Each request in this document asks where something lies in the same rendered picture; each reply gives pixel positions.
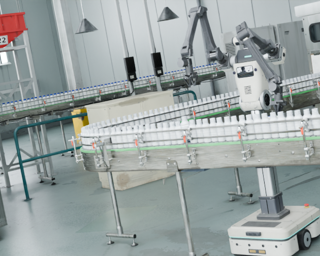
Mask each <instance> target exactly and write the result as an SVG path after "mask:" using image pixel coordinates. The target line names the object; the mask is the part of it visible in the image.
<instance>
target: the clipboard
mask: <svg viewBox="0 0 320 256"><path fill-rule="evenodd" d="M310 56H311V63H312V71H313V74H315V73H318V75H319V72H320V52H318V53H313V54H310Z"/></svg>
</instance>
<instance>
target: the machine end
mask: <svg viewBox="0 0 320 256"><path fill-rule="evenodd" d="M295 14H296V16H297V17H302V21H303V28H301V30H302V32H304V35H305V42H306V48H307V55H308V62H309V69H310V74H311V76H312V74H313V71H312V63H311V56H310V54H313V53H318V52H320V1H319V2H314V3H309V4H305V5H301V6H296V7H295ZM313 107H315V108H317V109H318V113H319V115H320V103H319V104H315V105H313Z"/></svg>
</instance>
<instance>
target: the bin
mask: <svg viewBox="0 0 320 256"><path fill-rule="evenodd" d="M207 170H209V169H186V170H182V171H181V172H197V173H195V174H198V173H200V172H202V171H207ZM195 174H193V175H195ZM174 175H175V174H174ZM174 175H171V176H174ZM193 175H190V176H193ZM171 176H169V177H171ZM190 176H188V177H190ZM169 177H166V178H169ZM188 177H186V178H184V184H185V183H186V179H187V178H188ZM166 178H164V179H163V183H164V185H165V179H166Z"/></svg>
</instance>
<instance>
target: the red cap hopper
mask: <svg viewBox="0 0 320 256"><path fill-rule="evenodd" d="M24 14H25V12H19V13H10V14H0V53H3V52H10V51H12V52H13V55H14V60H15V66H16V71H17V76H18V80H15V81H9V82H4V83H0V86H1V85H7V84H13V83H17V84H16V85H15V87H14V88H13V90H12V92H11V93H10V95H9V97H11V96H12V95H13V93H14V92H15V90H16V88H17V87H18V85H19V86H20V91H21V96H22V101H23V99H26V93H27V91H28V89H29V88H30V86H31V85H32V84H33V88H34V94H35V97H37V99H39V96H40V95H39V90H38V85H37V80H36V75H35V69H34V64H33V59H32V55H31V50H30V45H29V39H28V34H27V30H28V28H26V26H25V22H24V17H23V15H24ZM22 33H23V38H24V43H25V45H20V46H16V42H15V39H16V38H17V37H18V36H19V35H20V34H22ZM9 43H11V45H12V46H11V47H6V46H7V45H8V44H9ZM5 47H6V48H5ZM23 48H26V54H27V59H28V64H29V69H30V75H31V78H27V79H22V73H21V68H20V63H19V58H18V53H17V50H19V49H23ZM30 80H31V81H30ZM24 81H30V83H29V84H28V86H27V88H26V89H24V84H23V82H24ZM0 96H2V97H3V98H4V99H6V98H7V97H6V96H5V95H4V94H2V93H1V92H0ZM26 101H27V99H26ZM23 102H24V101H23ZM41 130H42V135H43V141H44V146H45V151H46V154H49V153H50V148H49V142H48V137H47V132H46V127H45V124H43V125H41ZM28 133H29V138H30V143H31V148H32V151H33V156H32V155H30V154H29V153H27V152H26V151H24V150H23V149H21V148H20V151H21V152H23V153H24V154H26V155H27V156H29V157H30V158H32V157H36V156H38V155H40V152H39V151H37V149H36V144H35V139H34V134H33V128H32V127H28ZM17 156H18V155H17V153H16V154H15V156H14V157H13V159H12V160H11V162H10V164H9V165H7V164H6V159H5V153H4V149H3V144H2V139H1V134H0V161H1V163H2V166H1V167H0V172H3V173H4V178H5V183H6V186H4V187H6V188H7V187H10V186H13V185H11V184H10V180H9V174H8V172H11V171H15V170H19V169H20V167H15V168H11V169H10V167H11V166H15V165H19V162H17V163H13V162H14V161H15V159H16V157H17ZM40 156H41V155H40ZM44 159H45V162H48V167H49V172H50V175H48V176H53V175H56V174H55V173H54V168H53V163H52V158H51V156H49V157H45V158H44ZM33 161H34V163H32V164H28V165H24V166H23V168H26V167H30V166H34V165H35V167H36V173H35V174H40V173H43V172H41V170H40V165H39V164H42V160H41V159H37V160H33ZM39 161H40V162H39ZM29 162H32V161H29ZM25 163H28V162H25Z"/></svg>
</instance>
